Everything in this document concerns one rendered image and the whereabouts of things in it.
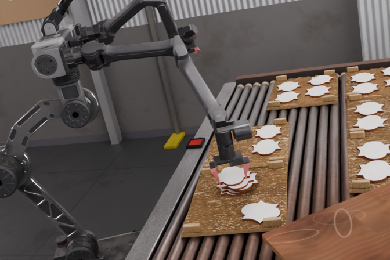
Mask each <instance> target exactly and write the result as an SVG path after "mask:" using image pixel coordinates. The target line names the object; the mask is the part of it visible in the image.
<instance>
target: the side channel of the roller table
mask: <svg viewBox="0 0 390 260"><path fill-rule="evenodd" d="M356 66H358V70H359V71H360V70H369V69H371V68H373V69H377V68H381V67H383V68H387V67H390V58H385V59H375V60H366V61H361V62H352V63H342V64H333V65H328V66H318V67H309V68H299V69H294V70H285V71H275V72H270V73H260V74H251V75H242V76H237V77H236V85H237V86H238V85H239V84H243V85H244V86H245V85H246V84H247V83H251V84H252V85H254V84H255V83H256V82H260V83H261V84H262V83H263V82H264V81H267V82H269V84H270V82H271V81H272V80H276V77H277V76H281V75H286V76H287V80H288V79H289V78H298V77H302V78H304V77H307V76H311V77H314V76H316V75H324V71H326V70H335V73H338V74H339V76H340V75H341V73H342V72H347V67H356Z"/></svg>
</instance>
